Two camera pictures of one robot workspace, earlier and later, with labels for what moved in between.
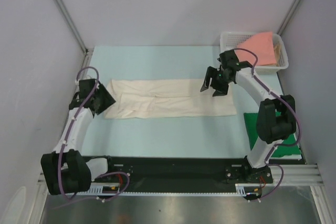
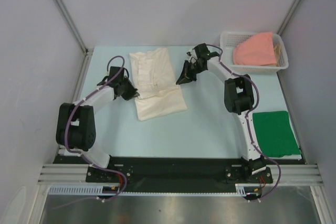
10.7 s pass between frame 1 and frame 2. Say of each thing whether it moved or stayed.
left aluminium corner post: stayed
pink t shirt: stayed
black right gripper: moved
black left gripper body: moved
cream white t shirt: moved
